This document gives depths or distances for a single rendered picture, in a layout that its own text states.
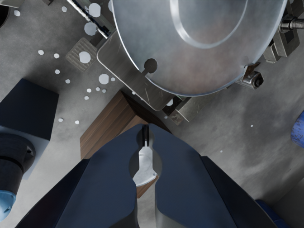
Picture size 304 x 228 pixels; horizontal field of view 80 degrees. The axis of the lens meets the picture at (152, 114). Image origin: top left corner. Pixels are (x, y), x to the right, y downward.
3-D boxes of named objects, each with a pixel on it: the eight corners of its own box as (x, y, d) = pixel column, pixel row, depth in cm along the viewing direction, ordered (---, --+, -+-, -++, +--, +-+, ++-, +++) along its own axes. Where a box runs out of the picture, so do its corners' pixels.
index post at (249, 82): (224, 78, 43) (257, 92, 35) (218, 70, 42) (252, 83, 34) (232, 70, 43) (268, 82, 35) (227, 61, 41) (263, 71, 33)
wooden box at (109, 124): (125, 160, 135) (139, 198, 106) (79, 138, 114) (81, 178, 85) (160, 119, 130) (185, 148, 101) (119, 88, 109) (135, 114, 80)
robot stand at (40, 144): (44, 121, 102) (27, 180, 65) (7, 107, 93) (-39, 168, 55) (59, 94, 99) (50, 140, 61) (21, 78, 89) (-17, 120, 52)
